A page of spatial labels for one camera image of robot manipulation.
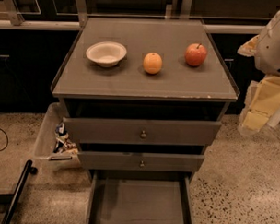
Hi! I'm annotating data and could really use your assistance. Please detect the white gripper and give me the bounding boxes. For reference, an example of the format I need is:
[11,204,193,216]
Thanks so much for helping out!
[237,11,280,136]

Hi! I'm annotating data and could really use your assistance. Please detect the grey bottom drawer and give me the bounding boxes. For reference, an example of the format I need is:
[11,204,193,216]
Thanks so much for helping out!
[87,170,194,224]

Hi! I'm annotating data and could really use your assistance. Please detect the snack packets in bin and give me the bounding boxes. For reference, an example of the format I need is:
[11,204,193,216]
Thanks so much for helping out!
[53,123,78,155]

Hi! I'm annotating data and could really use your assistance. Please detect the red apple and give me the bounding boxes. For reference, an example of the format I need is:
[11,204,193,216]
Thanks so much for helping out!
[184,43,207,67]

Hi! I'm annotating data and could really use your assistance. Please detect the white bowl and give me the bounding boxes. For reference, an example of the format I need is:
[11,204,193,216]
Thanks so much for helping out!
[86,41,127,68]

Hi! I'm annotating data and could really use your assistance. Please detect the metal railing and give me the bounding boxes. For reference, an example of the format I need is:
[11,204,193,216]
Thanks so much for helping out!
[0,0,280,34]

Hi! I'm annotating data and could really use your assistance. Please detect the grey drawer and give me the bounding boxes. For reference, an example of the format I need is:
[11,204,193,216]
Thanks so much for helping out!
[78,151,204,172]
[64,118,221,146]
[87,170,194,224]

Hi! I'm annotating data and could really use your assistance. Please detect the black metal bar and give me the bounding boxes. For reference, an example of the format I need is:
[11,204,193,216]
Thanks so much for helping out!
[0,159,38,224]

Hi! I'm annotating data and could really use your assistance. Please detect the black cable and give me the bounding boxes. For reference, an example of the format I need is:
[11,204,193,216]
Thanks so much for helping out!
[0,124,9,154]

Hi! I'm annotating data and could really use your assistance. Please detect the grey top drawer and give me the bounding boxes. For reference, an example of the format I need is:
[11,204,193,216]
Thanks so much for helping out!
[64,118,221,146]

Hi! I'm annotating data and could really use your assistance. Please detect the grey drawer cabinet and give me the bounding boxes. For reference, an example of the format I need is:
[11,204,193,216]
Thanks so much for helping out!
[45,15,243,224]

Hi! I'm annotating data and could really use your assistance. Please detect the grey middle drawer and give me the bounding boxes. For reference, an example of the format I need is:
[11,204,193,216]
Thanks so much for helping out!
[78,151,204,172]

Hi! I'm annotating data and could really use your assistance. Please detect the clear plastic bin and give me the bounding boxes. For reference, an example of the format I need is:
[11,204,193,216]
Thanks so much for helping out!
[33,102,80,170]

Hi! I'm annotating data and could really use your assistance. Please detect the orange fruit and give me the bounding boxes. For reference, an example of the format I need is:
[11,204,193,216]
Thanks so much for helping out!
[143,53,162,75]

